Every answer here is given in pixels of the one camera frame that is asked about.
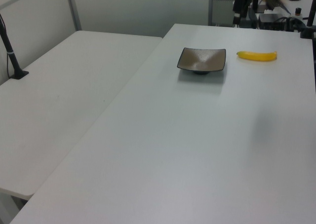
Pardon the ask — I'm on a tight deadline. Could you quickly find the perforated grey metal panel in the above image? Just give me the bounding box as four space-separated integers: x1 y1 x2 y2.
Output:
211 0 236 26

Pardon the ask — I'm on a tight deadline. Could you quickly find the black electronics box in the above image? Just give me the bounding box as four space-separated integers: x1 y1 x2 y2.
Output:
258 13 282 30

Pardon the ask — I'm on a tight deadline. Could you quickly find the black cable bundle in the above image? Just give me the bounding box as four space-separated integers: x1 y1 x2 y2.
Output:
280 16 307 33

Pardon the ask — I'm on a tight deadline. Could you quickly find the square brown ceramic plate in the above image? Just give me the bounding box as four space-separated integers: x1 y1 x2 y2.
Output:
176 47 227 76

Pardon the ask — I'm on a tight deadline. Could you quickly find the black clamped camera stand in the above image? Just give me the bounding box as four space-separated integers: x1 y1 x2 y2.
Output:
300 0 316 39

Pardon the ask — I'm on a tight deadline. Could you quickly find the black camera stand with base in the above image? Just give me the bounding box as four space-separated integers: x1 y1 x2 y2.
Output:
0 13 30 80

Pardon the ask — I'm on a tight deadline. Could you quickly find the yellow banana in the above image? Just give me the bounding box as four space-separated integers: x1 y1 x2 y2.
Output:
236 50 277 61

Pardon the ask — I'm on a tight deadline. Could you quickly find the grey partition frame post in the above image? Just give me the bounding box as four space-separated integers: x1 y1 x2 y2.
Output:
65 0 82 32

